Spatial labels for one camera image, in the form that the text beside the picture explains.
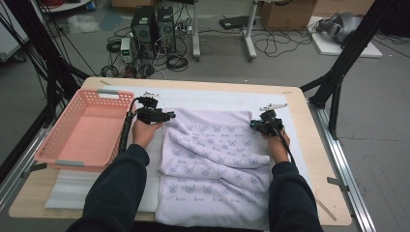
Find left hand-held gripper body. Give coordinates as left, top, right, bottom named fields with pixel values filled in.
left=134, top=91, right=168, bottom=126

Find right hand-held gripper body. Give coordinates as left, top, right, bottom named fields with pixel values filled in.
left=255, top=103, right=288, bottom=136

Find lilac printed towel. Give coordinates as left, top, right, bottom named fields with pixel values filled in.
left=155, top=107, right=275, bottom=231

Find pink plastic basket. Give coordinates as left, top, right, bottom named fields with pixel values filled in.
left=33, top=88, right=137, bottom=173

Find person's left hand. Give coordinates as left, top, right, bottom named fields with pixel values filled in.
left=132, top=119, right=163, bottom=150

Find person's right hand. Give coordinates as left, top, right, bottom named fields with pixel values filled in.
left=260, top=129, right=291, bottom=163

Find white foam mat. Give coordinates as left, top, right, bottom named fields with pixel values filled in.
left=44, top=85, right=320, bottom=214

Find small white power supply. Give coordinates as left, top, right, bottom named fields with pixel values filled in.
left=120, top=37, right=133, bottom=64

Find black computer tower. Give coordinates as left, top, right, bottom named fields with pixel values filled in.
left=130, top=5, right=159, bottom=61
left=157, top=6, right=177, bottom=54

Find white desk leg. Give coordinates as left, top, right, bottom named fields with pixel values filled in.
left=243, top=0, right=259, bottom=62
left=191, top=0, right=201, bottom=62

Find white floor board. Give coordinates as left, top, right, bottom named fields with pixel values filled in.
left=307, top=15, right=384, bottom=59

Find teal floor sheet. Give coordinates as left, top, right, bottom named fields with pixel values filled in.
left=99, top=11, right=125, bottom=32

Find flat black device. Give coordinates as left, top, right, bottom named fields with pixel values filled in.
left=219, top=14, right=257, bottom=31

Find brown cardboard box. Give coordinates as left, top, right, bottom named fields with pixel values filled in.
left=259, top=0, right=318, bottom=32

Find clear plastic bag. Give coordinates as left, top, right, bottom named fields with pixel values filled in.
left=67, top=14, right=101, bottom=35

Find grey helmet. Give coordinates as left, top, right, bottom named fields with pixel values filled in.
left=315, top=12, right=364, bottom=44

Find round white table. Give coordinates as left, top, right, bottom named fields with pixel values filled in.
left=38, top=0, right=93, bottom=14

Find white cabinet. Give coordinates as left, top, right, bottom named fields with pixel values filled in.
left=0, top=0, right=30, bottom=62

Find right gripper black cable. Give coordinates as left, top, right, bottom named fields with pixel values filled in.
left=270, top=119, right=296, bottom=163

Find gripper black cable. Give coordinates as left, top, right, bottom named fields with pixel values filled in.
left=118, top=96, right=146, bottom=155
left=270, top=119, right=296, bottom=163

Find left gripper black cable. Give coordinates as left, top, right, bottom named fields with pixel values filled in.
left=118, top=96, right=146, bottom=155

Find coiled black cable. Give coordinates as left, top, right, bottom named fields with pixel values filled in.
left=165, top=52, right=190, bottom=73
left=100, top=64, right=120, bottom=78

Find aluminium rail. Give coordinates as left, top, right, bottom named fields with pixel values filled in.
left=0, top=127, right=52, bottom=211
left=307, top=100, right=377, bottom=232

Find loose black floor cables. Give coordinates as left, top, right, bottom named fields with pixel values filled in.
left=252, top=28, right=318, bottom=59

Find grey metal bracket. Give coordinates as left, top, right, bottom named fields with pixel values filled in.
left=20, top=162, right=48, bottom=179
left=326, top=176, right=351, bottom=192

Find black metal frame stand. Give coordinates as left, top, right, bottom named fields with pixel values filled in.
left=0, top=0, right=91, bottom=129
left=299, top=0, right=400, bottom=141

